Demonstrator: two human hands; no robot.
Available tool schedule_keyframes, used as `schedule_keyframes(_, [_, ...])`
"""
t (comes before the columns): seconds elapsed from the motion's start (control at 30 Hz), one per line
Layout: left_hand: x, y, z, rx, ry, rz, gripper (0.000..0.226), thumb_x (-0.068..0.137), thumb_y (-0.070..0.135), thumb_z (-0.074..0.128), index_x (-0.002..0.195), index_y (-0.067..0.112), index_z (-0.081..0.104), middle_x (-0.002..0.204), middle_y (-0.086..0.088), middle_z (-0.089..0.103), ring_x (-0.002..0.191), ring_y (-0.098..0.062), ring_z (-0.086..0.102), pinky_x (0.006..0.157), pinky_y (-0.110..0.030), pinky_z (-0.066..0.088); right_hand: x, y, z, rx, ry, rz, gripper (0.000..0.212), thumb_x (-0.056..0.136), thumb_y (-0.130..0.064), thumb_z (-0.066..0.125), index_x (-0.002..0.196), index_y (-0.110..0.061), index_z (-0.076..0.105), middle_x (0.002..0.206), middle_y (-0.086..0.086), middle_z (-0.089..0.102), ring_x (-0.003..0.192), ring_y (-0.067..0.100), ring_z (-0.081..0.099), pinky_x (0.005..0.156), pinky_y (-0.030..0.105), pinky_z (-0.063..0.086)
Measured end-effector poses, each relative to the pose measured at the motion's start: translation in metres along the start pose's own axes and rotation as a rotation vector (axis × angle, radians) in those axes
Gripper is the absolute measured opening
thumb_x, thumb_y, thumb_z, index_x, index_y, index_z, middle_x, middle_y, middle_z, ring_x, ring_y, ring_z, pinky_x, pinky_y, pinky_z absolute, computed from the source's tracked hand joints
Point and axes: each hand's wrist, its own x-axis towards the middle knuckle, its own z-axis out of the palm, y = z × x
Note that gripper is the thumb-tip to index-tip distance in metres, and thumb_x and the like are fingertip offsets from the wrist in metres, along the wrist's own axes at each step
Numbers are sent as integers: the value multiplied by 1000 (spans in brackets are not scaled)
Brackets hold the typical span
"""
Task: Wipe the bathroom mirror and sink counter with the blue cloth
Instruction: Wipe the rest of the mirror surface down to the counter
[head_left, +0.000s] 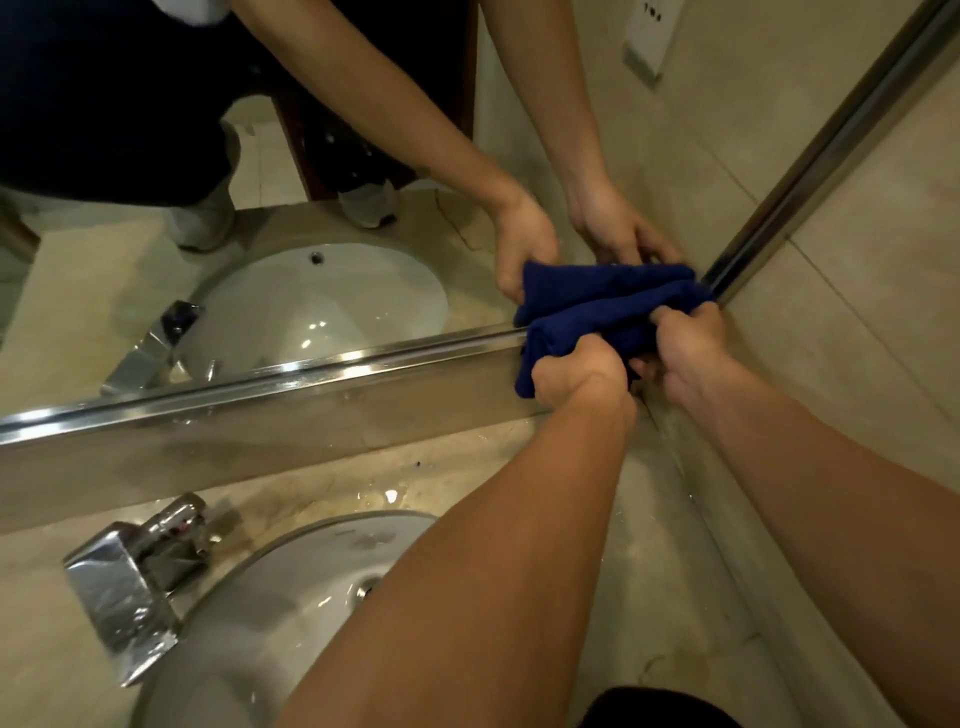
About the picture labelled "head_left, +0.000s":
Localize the person's left forearm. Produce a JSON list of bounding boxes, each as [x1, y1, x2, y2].
[[277, 389, 639, 728]]

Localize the person's dark blue trousers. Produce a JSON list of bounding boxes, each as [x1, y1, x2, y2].
[[581, 686, 744, 728]]

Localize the blue microfibre cloth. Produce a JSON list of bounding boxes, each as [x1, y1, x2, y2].
[[514, 281, 718, 399]]

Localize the chrome sink faucet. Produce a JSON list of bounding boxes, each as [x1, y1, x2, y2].
[[63, 492, 213, 688]]

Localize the silver framed wall mirror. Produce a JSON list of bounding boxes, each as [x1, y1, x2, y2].
[[0, 0, 960, 451]]

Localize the white ceramic sink basin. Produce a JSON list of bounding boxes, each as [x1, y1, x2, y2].
[[131, 511, 440, 728]]

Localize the person's left hand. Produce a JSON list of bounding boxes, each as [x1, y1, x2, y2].
[[530, 333, 639, 414]]

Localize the person's right forearm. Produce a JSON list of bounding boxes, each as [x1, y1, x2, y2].
[[693, 359, 960, 728]]

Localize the person's right hand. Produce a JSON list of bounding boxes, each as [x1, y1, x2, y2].
[[629, 302, 733, 410]]

